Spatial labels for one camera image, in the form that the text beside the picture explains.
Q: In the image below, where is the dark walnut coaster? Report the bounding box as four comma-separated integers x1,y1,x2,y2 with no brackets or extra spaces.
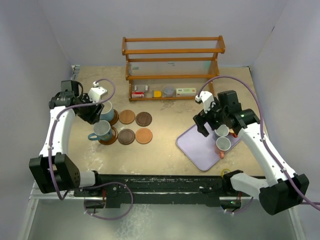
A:
118,128,135,145
135,111,152,127

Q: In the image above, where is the lavender plastic tray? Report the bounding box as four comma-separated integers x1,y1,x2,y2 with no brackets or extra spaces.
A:
175,122,243,172

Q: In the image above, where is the yellow tape roll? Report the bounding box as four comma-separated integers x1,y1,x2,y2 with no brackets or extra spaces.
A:
220,168,231,177

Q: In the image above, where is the orange wood coaster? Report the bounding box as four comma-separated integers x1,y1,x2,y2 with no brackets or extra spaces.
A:
135,128,153,144

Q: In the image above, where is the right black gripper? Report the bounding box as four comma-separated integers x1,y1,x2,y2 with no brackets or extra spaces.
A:
194,97,228,137

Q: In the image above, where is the orange brown mug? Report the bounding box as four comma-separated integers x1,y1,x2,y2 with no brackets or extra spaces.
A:
228,129,238,138

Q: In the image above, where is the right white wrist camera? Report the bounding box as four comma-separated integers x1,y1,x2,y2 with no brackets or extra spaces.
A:
195,91,216,114

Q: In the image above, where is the light wood coaster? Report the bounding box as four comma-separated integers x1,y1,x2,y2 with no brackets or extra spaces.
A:
119,109,136,125

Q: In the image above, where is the wooden three-tier shelf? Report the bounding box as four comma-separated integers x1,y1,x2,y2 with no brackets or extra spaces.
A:
121,35,226,102

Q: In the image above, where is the brown ringed coaster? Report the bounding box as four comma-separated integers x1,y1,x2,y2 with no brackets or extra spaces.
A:
109,109,119,126
98,126,119,145

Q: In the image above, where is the red white small box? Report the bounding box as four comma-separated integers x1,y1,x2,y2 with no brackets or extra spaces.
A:
131,84,149,98

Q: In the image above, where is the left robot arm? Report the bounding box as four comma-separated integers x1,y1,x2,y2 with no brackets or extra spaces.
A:
29,80,108,196

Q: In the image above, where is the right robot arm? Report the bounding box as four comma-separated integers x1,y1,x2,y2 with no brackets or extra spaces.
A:
193,90,309,215

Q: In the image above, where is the small orange-handled mug front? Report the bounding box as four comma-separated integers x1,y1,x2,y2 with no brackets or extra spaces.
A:
214,137,231,159

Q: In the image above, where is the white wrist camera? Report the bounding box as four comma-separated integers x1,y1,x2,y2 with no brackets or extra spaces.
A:
195,91,216,114
88,81,108,103

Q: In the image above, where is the aluminium frame rail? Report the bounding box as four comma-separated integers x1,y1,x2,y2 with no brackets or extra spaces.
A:
18,65,81,240

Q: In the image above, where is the white long box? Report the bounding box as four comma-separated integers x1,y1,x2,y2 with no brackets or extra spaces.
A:
175,87,197,97

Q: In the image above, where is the large blue mug front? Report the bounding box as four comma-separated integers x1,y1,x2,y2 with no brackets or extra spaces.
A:
87,120,113,141

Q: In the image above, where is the small grey mug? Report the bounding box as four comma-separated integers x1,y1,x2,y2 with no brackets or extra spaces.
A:
212,124,230,140

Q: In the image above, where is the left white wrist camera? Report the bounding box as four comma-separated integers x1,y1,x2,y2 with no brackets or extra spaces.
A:
88,81,108,103

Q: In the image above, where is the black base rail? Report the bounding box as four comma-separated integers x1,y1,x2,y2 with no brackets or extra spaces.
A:
73,173,239,208

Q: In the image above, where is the yellow small container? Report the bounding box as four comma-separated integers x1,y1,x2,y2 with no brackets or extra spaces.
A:
152,90,162,98

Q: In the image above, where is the large blue mug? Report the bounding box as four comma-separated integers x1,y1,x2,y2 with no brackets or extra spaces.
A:
100,100,115,122
87,120,113,141

